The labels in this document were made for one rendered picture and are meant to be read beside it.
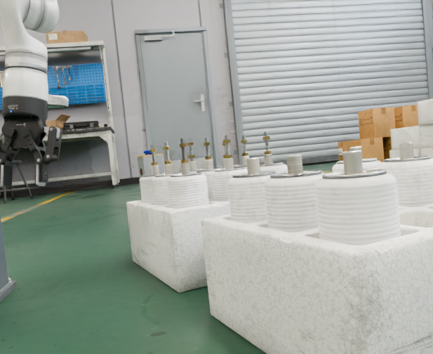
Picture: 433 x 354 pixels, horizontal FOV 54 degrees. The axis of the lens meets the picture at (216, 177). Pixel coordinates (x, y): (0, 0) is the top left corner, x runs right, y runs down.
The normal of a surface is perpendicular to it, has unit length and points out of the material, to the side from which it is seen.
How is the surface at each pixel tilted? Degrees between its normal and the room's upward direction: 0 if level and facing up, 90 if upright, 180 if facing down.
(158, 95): 90
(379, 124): 90
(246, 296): 90
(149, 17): 90
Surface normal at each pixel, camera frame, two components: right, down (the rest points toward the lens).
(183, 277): 0.44, 0.00
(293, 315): -0.89, 0.11
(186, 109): 0.17, 0.04
